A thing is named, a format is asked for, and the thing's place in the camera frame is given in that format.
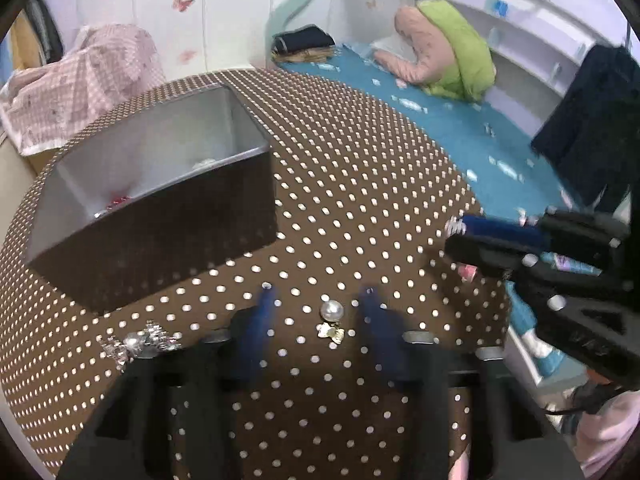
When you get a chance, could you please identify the pink white charm hairclip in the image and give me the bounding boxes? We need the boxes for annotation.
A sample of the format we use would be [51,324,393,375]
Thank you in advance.
[444,217,477,282]

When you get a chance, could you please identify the white jade carved pendant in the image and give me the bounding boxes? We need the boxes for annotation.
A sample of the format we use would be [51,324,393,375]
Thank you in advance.
[192,158,216,170]

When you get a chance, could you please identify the pink sleeve forearm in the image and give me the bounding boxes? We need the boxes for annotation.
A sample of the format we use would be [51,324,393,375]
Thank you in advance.
[574,391,639,479]

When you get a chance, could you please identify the silver rhinestone jewelry cluster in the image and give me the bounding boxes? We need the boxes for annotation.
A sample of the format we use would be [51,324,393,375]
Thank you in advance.
[100,321,181,373]

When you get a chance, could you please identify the person's right hand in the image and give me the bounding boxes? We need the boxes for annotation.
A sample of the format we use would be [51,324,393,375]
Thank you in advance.
[570,368,625,415]

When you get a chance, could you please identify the blue patterned bed sheet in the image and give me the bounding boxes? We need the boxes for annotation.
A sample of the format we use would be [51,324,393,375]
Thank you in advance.
[279,46,586,393]

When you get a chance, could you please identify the brown polka dot tablecloth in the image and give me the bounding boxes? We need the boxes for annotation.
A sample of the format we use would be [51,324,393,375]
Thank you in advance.
[1,70,509,479]

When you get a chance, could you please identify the pearl earring with gold charm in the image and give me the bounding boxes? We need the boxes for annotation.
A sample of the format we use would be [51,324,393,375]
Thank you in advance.
[317,300,345,346]

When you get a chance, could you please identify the dark hanging jacket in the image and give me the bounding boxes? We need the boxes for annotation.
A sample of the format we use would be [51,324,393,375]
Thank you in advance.
[530,44,639,214]

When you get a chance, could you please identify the green blanket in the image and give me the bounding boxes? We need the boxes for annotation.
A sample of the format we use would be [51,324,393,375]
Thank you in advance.
[416,0,496,102]

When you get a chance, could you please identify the pink pillow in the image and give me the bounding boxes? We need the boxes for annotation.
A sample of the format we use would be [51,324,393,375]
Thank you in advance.
[372,6,462,88]

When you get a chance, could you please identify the silver metal tin box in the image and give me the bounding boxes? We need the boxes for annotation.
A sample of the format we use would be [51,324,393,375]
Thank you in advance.
[23,84,277,314]

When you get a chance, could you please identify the folded dark clothes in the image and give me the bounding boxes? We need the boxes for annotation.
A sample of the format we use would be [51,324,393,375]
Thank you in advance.
[271,25,335,55]

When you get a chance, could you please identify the cardboard box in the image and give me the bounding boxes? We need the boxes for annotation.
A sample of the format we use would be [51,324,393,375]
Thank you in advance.
[25,148,60,176]

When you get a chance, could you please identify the pink checkered cloth cover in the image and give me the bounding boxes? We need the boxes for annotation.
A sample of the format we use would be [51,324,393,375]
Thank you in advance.
[1,24,165,157]

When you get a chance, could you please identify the white wardrobe with butterflies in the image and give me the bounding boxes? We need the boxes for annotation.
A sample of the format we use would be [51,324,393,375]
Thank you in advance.
[44,0,284,80]

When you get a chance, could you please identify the hanging clothes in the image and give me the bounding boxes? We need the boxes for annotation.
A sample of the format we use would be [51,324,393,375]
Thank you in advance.
[8,0,64,70]

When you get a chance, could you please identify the teal bunk bed frame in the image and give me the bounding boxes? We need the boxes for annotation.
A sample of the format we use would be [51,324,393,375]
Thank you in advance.
[261,0,632,72]

